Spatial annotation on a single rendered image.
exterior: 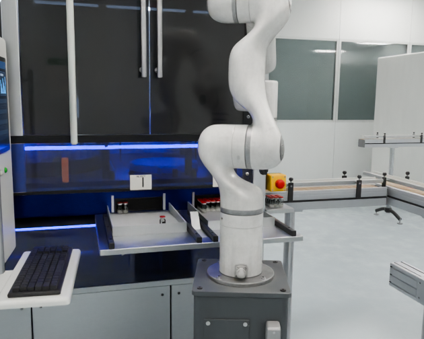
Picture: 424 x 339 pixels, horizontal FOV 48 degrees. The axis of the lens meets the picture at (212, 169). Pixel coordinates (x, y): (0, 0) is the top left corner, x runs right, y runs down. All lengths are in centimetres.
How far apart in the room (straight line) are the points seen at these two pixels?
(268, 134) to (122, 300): 108
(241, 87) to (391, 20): 683
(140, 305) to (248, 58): 119
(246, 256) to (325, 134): 617
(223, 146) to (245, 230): 23
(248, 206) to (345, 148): 638
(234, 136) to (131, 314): 107
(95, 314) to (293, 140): 550
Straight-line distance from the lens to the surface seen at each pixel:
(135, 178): 191
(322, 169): 746
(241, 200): 127
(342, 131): 755
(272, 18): 131
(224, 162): 127
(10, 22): 191
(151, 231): 170
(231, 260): 132
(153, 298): 207
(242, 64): 129
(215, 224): 174
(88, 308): 206
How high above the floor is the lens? 135
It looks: 8 degrees down
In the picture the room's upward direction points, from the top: 1 degrees clockwise
